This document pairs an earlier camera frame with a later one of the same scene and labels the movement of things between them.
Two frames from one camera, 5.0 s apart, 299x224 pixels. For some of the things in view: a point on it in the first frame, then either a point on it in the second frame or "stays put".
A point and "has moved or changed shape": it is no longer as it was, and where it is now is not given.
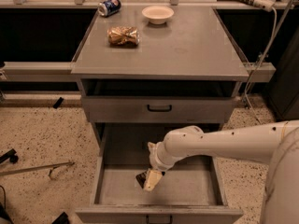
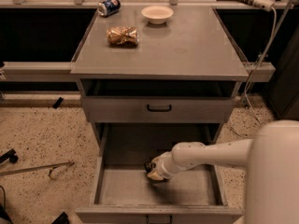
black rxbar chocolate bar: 141,178 has moved or changed shape
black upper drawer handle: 159,109 stays put
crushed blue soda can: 109,7 stays put
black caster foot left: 9,155 stays put
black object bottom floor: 63,218 stays put
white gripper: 158,161 -> 161,166
